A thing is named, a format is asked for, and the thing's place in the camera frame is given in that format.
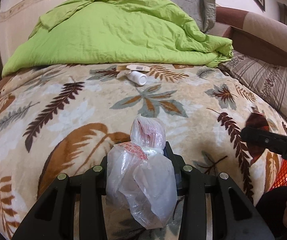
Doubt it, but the white plastic bag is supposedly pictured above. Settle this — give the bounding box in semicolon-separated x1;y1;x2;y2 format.
106;115;177;229

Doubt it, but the red crumpled wrapper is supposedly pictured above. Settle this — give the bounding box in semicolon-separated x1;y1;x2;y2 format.
242;112;269;165

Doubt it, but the striped floral pillow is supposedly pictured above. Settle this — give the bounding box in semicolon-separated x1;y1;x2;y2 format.
218;51;287;121

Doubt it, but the leaf pattern fleece blanket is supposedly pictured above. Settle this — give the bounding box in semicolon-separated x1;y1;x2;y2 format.
0;64;287;239

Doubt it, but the brown beige headboard cushion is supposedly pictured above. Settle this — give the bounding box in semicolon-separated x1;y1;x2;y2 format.
209;7;287;67

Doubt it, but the white pill bottle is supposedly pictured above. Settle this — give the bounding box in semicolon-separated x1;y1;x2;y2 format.
126;71;147;86

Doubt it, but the grey quilted pillow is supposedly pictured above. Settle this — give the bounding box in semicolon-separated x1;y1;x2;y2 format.
129;0;217;34

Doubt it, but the small beige barcode carton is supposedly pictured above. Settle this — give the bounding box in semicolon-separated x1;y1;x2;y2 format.
116;64;151;79

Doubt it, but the green quilt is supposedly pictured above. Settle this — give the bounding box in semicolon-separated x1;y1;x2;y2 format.
2;0;233;76

